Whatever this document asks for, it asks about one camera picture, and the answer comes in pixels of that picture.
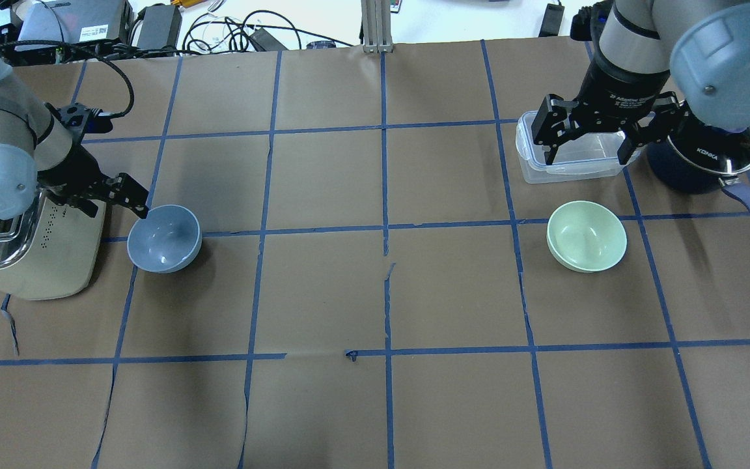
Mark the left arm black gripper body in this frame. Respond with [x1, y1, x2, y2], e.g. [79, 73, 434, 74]
[38, 104, 122, 218]

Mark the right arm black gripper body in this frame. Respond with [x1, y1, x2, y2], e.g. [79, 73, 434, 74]
[574, 55, 669, 135]

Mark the blue bowl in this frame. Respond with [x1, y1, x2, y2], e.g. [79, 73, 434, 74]
[127, 205, 202, 274]

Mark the green bowl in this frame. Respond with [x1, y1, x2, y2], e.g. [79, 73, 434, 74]
[546, 200, 628, 274]

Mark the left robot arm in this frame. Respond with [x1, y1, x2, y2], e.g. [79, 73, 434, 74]
[0, 57, 128, 220]

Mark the clear plastic container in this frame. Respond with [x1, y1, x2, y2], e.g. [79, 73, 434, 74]
[516, 111, 624, 184]

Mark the dark blue pot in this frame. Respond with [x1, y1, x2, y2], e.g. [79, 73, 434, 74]
[646, 125, 750, 213]

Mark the cream toaster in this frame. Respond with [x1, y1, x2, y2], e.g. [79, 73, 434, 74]
[0, 193, 107, 300]

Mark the black computer box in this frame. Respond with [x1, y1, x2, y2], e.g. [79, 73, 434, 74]
[16, 1, 133, 51]

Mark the black power adapter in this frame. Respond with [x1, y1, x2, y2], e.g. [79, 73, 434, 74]
[134, 4, 182, 51]

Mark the black braided cable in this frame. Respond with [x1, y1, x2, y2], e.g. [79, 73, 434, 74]
[0, 40, 136, 119]

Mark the aluminium frame post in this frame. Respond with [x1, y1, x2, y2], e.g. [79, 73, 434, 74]
[360, 0, 394, 53]

